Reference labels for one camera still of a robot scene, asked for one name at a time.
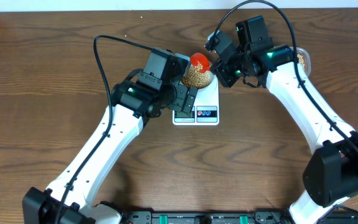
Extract red measuring scoop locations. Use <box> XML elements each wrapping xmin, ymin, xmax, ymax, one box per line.
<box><xmin>190</xmin><ymin>52</ymin><xmax>210</xmax><ymax>73</ymax></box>

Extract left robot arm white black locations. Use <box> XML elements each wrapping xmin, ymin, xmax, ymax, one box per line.
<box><xmin>22</xmin><ymin>48</ymin><xmax>197</xmax><ymax>224</ymax></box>

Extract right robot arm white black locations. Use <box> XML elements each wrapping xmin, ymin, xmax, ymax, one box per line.
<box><xmin>206</xmin><ymin>16</ymin><xmax>358</xmax><ymax>223</ymax></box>

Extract grey bowl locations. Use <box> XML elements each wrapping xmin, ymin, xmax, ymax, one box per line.
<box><xmin>190</xmin><ymin>63</ymin><xmax>214</xmax><ymax>85</ymax></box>

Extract soybeans in bowl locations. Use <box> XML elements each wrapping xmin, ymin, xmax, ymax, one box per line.
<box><xmin>181</xmin><ymin>65</ymin><xmax>212</xmax><ymax>89</ymax></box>

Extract white digital kitchen scale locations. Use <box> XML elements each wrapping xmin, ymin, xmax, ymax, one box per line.
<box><xmin>172</xmin><ymin>75</ymin><xmax>219</xmax><ymax>126</ymax></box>

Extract clear container of soybeans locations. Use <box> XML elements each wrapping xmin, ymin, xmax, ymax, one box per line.
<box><xmin>296</xmin><ymin>47</ymin><xmax>311</xmax><ymax>77</ymax></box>

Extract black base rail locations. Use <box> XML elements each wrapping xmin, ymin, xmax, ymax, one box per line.
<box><xmin>116</xmin><ymin>210</ymin><xmax>358</xmax><ymax>224</ymax></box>

